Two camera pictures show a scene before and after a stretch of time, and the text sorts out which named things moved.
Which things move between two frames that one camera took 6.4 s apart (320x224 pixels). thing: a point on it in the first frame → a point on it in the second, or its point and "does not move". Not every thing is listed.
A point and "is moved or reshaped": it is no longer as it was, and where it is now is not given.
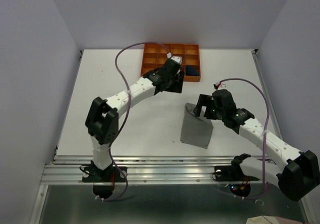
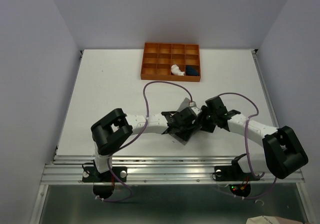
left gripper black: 177,88 → 186,135
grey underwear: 196,131 is moved or reshaped
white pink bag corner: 263,219 does not move
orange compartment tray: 154,54 does not move
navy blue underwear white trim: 191,71 does not move
